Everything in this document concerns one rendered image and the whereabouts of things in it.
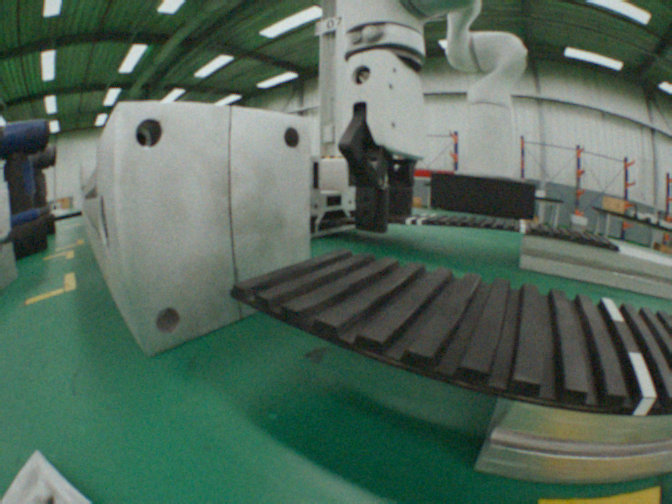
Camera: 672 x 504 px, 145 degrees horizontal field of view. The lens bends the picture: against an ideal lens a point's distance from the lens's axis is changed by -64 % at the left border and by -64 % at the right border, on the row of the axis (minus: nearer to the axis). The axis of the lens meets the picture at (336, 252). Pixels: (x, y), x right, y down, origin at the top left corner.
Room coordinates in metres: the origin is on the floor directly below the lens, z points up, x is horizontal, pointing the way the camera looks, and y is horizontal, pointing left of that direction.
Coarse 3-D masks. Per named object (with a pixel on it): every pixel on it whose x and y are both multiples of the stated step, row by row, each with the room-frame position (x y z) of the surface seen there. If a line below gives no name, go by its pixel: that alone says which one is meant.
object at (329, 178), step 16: (320, 160) 0.30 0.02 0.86; (336, 160) 0.35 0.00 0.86; (320, 176) 0.30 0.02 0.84; (336, 176) 0.34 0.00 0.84; (320, 192) 0.30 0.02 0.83; (336, 192) 0.32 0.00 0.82; (352, 192) 0.35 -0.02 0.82; (320, 208) 0.30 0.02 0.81; (336, 208) 0.32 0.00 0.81; (352, 208) 0.35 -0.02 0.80
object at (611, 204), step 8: (64, 200) 2.25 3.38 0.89; (416, 200) 5.42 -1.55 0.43; (608, 200) 3.03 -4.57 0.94; (616, 200) 2.91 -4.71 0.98; (64, 208) 2.24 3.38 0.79; (608, 208) 3.00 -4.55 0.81; (616, 208) 2.90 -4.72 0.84; (536, 216) 3.82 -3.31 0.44; (656, 248) 2.17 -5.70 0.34; (664, 248) 1.97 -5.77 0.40
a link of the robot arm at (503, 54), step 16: (496, 32) 0.58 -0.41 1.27; (480, 48) 0.60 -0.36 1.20; (496, 48) 0.57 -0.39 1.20; (512, 48) 0.54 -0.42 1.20; (480, 64) 0.64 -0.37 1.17; (496, 64) 0.59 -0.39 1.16; (512, 64) 0.56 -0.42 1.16; (480, 80) 0.62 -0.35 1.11; (496, 80) 0.58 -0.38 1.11; (512, 80) 0.59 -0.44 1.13; (480, 96) 0.61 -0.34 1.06; (496, 96) 0.59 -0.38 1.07
